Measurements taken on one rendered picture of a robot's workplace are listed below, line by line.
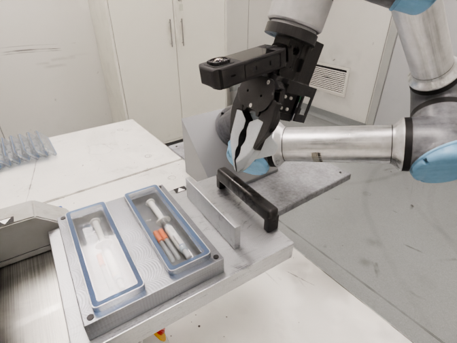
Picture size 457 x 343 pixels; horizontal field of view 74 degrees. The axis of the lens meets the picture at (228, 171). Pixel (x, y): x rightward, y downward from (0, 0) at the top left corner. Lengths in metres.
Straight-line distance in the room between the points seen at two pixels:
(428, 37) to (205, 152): 0.60
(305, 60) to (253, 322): 0.46
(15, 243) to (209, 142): 0.59
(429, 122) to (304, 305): 0.44
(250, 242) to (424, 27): 0.47
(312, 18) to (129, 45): 2.13
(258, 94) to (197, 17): 2.31
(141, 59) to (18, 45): 0.85
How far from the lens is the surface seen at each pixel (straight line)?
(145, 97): 2.59
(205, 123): 0.97
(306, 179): 1.02
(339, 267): 1.81
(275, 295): 0.67
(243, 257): 0.43
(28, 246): 0.55
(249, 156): 0.43
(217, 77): 0.37
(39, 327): 0.47
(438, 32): 0.69
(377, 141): 0.72
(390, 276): 1.87
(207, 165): 0.92
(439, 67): 0.74
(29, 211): 0.54
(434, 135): 0.71
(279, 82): 0.42
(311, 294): 0.69
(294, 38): 0.43
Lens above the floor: 1.28
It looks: 31 degrees down
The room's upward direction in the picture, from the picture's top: straight up
